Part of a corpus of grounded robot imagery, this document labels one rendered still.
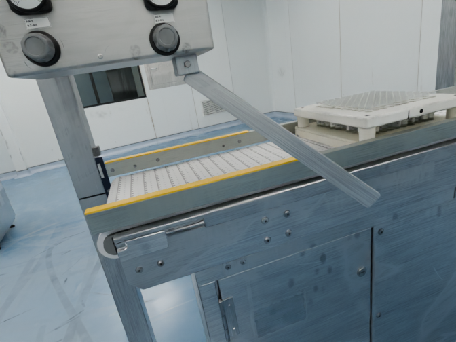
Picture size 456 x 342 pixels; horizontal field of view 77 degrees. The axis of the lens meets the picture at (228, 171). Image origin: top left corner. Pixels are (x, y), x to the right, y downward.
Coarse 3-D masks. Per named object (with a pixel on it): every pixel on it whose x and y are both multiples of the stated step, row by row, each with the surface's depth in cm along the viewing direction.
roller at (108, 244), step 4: (116, 232) 42; (120, 232) 42; (108, 236) 41; (112, 236) 41; (104, 240) 41; (108, 240) 41; (112, 240) 41; (104, 244) 41; (108, 244) 41; (112, 244) 41; (104, 248) 41; (108, 248) 41; (112, 248) 41; (116, 248) 41; (108, 252) 41; (112, 252) 42; (116, 252) 42
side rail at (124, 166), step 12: (312, 120) 75; (252, 132) 71; (204, 144) 68; (216, 144) 69; (228, 144) 70; (240, 144) 71; (144, 156) 65; (156, 156) 66; (168, 156) 66; (180, 156) 67; (192, 156) 68; (108, 168) 63; (120, 168) 64; (132, 168) 65; (144, 168) 66
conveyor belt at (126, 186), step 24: (264, 144) 72; (312, 144) 65; (432, 144) 55; (168, 168) 64; (192, 168) 62; (216, 168) 59; (240, 168) 57; (120, 192) 55; (144, 192) 53; (168, 216) 43
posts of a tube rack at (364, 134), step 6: (450, 114) 57; (300, 120) 71; (306, 120) 71; (300, 126) 71; (306, 126) 71; (360, 132) 52; (366, 132) 51; (372, 132) 51; (360, 138) 52; (366, 138) 52
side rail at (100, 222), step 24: (360, 144) 48; (384, 144) 50; (408, 144) 51; (288, 168) 45; (192, 192) 41; (216, 192) 43; (240, 192) 44; (96, 216) 38; (120, 216) 39; (144, 216) 40
